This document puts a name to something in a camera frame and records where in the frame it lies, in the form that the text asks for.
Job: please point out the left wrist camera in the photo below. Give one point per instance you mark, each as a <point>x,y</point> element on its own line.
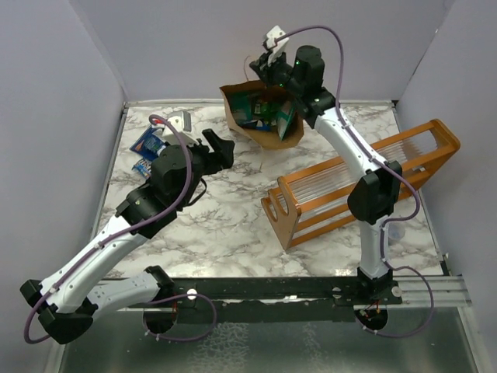
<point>181,121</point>

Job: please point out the brown paper bag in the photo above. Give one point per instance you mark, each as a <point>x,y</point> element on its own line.
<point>267,140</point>

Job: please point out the blue white snack bag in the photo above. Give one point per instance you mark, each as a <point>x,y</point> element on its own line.
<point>149,145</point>

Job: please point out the teal green snack packet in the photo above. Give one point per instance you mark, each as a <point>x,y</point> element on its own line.
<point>240,104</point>

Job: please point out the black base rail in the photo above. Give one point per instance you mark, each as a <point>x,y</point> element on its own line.
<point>196,300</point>

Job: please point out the teal Fox's mint bag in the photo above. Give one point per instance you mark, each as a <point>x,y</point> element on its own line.
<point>284,117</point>

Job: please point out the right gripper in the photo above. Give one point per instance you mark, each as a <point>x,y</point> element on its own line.
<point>263,69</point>

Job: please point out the small blue cartoon packet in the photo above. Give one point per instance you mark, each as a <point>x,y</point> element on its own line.
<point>258,125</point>

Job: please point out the small clear plastic cup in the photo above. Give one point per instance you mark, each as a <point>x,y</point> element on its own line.
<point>396,233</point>

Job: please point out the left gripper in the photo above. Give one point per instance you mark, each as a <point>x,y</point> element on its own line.
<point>221,158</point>

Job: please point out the wooden rack with clear rods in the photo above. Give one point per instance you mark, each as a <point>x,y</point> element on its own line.
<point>313,201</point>

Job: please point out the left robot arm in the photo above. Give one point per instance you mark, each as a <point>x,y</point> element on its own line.
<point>68,302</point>

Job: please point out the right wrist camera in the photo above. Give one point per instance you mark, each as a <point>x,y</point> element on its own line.
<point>274,42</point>

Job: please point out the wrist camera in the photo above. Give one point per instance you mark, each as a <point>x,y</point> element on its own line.
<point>274,42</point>
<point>181,121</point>

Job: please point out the green snack bag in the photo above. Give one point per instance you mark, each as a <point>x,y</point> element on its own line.
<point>262,108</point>

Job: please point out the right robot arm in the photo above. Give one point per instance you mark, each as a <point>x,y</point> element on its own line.
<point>376,188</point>

